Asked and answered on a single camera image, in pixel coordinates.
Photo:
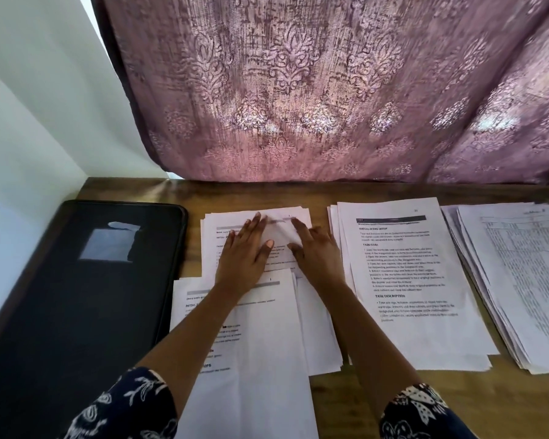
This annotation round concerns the person's left hand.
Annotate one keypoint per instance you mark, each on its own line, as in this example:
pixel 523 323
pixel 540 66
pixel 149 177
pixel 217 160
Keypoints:
pixel 242 260

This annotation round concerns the person's right hand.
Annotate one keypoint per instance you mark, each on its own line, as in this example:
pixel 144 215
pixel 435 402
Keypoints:
pixel 318 256

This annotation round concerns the grey-header text paper pile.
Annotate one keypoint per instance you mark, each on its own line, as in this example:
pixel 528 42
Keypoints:
pixel 316 324

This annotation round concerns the dark-header text paper pile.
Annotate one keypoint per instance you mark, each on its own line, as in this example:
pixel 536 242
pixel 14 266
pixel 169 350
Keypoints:
pixel 421 279

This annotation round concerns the stack of printed papers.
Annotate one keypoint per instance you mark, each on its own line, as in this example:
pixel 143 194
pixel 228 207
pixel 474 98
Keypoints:
pixel 256 379

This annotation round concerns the black folder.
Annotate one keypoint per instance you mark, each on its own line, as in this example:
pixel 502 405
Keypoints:
pixel 73 315

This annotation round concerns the table-print paper pile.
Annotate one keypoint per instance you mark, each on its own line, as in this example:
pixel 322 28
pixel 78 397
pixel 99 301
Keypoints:
pixel 521 279

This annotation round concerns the person's left forearm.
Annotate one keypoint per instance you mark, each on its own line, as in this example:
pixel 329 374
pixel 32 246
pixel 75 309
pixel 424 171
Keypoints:
pixel 197 343

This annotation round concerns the person's right forearm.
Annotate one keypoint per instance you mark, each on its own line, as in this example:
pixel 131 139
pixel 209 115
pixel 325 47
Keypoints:
pixel 371 338

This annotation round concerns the pink patterned curtain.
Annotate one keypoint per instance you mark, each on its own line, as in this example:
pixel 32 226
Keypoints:
pixel 348 87

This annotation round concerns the white curtain lining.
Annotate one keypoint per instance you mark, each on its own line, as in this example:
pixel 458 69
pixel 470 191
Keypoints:
pixel 55 77

